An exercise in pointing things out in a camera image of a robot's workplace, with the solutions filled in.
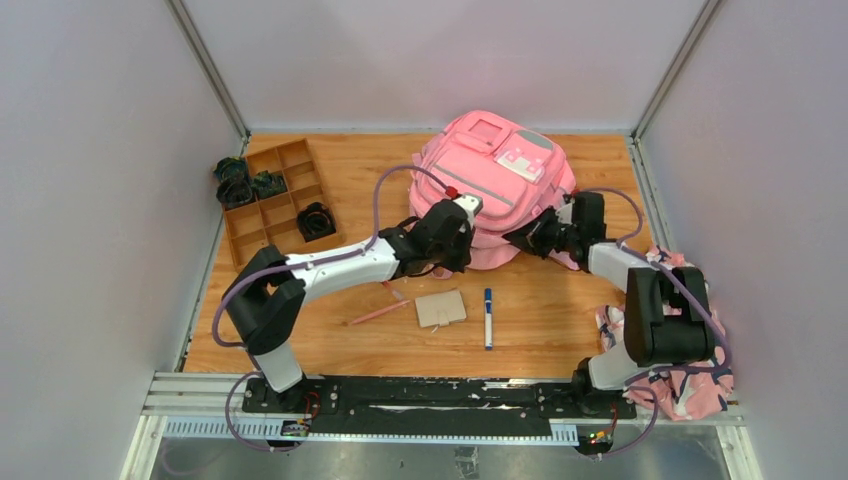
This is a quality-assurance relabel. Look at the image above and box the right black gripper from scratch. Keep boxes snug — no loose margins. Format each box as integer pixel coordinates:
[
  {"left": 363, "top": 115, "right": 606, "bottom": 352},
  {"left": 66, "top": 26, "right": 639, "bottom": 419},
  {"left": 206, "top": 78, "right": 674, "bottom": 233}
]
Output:
[{"left": 505, "top": 206, "right": 581, "bottom": 261}]

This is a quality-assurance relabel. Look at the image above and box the pink school backpack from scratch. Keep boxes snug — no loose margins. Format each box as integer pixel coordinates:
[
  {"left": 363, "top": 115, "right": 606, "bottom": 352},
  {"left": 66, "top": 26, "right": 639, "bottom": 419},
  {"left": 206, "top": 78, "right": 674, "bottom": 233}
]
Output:
[{"left": 409, "top": 110, "right": 577, "bottom": 271}]

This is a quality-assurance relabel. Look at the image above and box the blue white marker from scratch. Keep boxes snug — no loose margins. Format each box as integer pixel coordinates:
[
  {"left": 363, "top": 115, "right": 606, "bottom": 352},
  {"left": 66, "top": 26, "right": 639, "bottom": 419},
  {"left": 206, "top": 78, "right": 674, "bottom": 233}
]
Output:
[{"left": 484, "top": 288, "right": 494, "bottom": 351}]

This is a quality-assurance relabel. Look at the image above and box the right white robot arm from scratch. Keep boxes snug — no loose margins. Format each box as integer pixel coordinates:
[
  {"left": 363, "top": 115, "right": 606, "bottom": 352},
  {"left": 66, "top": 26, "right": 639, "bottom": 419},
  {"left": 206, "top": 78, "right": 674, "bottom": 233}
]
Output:
[{"left": 503, "top": 187, "right": 727, "bottom": 418}]

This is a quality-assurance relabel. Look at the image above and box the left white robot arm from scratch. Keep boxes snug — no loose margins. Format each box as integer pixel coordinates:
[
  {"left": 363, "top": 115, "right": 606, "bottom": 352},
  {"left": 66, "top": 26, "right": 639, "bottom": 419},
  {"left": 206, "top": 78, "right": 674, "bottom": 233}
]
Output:
[{"left": 222, "top": 194, "right": 483, "bottom": 413}]

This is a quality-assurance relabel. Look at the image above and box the red gel pen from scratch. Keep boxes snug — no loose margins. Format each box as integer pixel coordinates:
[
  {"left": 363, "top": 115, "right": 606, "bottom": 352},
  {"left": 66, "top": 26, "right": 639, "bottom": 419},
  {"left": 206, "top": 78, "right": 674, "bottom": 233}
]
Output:
[{"left": 381, "top": 281, "right": 405, "bottom": 301}]

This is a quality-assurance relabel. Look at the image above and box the small beige notebook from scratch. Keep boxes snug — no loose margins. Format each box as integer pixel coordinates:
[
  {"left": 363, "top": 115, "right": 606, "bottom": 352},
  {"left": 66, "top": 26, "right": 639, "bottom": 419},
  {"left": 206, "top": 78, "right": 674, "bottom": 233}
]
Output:
[{"left": 415, "top": 289, "right": 467, "bottom": 328}]

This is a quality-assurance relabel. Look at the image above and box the pink pen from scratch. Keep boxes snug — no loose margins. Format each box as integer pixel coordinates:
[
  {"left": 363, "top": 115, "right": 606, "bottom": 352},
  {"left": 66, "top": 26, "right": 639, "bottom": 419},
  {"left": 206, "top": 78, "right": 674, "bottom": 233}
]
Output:
[{"left": 347, "top": 300, "right": 410, "bottom": 326}]

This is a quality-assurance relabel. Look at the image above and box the dark rolled sock front tray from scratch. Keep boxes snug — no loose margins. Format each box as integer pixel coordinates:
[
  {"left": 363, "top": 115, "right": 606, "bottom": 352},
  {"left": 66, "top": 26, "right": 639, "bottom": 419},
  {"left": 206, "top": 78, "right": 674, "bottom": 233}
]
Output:
[{"left": 296, "top": 202, "right": 337, "bottom": 242}]

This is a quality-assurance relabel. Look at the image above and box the wooden compartment tray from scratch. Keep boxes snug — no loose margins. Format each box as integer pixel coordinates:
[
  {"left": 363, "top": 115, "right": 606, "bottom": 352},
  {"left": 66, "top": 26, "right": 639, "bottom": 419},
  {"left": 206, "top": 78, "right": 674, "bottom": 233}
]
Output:
[{"left": 224, "top": 138, "right": 345, "bottom": 271}]

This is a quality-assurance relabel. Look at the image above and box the dark rolled sock in tray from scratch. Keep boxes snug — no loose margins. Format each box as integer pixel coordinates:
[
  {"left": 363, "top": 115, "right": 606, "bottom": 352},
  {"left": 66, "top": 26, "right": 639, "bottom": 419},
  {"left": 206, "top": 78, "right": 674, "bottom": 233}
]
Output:
[{"left": 251, "top": 170, "right": 288, "bottom": 199}]

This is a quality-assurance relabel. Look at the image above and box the dark rolled sock lower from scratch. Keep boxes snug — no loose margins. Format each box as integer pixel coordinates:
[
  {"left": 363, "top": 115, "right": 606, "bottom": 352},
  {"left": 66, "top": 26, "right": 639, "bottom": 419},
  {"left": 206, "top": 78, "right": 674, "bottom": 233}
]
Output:
[{"left": 216, "top": 177, "right": 255, "bottom": 210}]

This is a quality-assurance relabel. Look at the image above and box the pink patterned cloth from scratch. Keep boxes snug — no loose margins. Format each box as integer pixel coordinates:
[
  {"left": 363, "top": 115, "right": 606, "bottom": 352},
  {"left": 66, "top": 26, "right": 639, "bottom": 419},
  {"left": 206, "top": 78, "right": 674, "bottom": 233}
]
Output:
[{"left": 594, "top": 248, "right": 735, "bottom": 423}]

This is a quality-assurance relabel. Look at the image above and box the dark rolled sock upper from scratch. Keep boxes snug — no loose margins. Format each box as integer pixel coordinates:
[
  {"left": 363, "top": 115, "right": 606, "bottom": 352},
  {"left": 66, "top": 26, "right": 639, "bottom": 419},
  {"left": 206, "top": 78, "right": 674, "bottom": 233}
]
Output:
[{"left": 213, "top": 156, "right": 247, "bottom": 183}]

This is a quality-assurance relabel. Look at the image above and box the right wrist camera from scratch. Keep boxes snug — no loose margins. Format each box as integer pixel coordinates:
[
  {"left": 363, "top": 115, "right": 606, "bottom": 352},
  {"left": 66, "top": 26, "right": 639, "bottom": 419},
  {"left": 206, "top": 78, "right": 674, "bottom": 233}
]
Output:
[{"left": 555, "top": 203, "right": 574, "bottom": 225}]

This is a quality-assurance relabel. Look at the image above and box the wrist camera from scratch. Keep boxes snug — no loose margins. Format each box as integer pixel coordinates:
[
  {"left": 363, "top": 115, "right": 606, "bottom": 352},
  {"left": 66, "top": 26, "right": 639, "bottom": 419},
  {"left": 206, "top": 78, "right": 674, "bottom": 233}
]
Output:
[
  {"left": 454, "top": 194, "right": 483, "bottom": 225},
  {"left": 555, "top": 203, "right": 574, "bottom": 225}
]

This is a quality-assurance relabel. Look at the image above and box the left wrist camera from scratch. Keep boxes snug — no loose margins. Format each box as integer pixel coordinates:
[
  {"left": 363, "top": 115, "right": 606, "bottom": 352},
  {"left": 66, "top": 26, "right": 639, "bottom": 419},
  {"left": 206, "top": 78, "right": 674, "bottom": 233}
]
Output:
[{"left": 454, "top": 194, "right": 483, "bottom": 225}]

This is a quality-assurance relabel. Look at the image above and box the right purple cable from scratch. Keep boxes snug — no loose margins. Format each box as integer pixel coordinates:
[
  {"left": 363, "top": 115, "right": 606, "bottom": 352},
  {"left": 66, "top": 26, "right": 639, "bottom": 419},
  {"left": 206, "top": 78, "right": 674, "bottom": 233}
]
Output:
[{"left": 569, "top": 187, "right": 733, "bottom": 458}]

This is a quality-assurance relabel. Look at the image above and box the purple cable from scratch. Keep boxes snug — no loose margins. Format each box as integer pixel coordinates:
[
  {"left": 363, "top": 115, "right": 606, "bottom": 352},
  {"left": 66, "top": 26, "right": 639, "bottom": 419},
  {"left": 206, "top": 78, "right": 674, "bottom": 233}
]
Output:
[
  {"left": 569, "top": 187, "right": 733, "bottom": 458},
  {"left": 211, "top": 164, "right": 460, "bottom": 454}
]

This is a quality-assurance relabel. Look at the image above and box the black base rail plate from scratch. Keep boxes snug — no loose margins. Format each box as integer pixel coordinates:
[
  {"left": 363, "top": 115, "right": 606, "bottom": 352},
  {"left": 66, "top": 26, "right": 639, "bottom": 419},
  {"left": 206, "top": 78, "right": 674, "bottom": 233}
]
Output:
[{"left": 241, "top": 376, "right": 636, "bottom": 437}]

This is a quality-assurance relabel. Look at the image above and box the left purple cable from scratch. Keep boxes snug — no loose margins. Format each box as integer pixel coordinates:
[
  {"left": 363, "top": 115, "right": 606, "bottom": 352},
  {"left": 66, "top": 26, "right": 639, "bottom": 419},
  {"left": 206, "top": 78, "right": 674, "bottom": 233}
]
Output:
[{"left": 211, "top": 164, "right": 460, "bottom": 454}]

